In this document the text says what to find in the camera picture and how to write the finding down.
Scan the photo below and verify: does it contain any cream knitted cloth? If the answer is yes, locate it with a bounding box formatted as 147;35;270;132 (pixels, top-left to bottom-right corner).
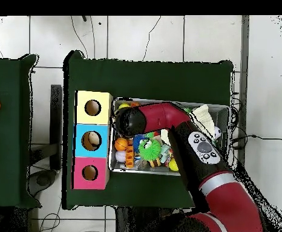
190;104;216;140

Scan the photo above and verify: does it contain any silver mesh bin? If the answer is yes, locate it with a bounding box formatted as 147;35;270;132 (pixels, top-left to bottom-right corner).
108;97;231;176

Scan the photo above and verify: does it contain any yellow black striped plush toy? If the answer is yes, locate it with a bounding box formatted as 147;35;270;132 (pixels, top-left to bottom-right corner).
148;158;162;168

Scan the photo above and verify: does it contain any dark green table cloth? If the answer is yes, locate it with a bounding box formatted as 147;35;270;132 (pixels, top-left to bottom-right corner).
62;50;234;210
0;53;42;209

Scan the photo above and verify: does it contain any orange toy basketball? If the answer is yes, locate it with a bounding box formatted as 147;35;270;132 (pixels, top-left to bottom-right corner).
114;137;129;152

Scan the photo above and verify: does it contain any black power cable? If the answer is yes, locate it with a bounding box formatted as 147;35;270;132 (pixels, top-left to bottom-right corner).
230;134;282;146

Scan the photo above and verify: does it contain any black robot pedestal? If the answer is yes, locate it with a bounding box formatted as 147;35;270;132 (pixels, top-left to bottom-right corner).
115;205;173;232

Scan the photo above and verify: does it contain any green spiky toy with eyes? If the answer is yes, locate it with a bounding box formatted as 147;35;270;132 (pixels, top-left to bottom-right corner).
138;138;162;161

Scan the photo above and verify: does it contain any wooden box with three holes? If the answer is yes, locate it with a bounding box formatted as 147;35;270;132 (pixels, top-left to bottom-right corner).
71;90;114;190

